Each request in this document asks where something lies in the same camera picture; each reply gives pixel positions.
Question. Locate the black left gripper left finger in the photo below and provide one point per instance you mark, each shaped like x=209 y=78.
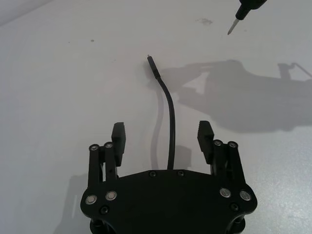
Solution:
x=118 y=141

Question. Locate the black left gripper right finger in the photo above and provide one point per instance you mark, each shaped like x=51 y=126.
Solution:
x=206 y=141

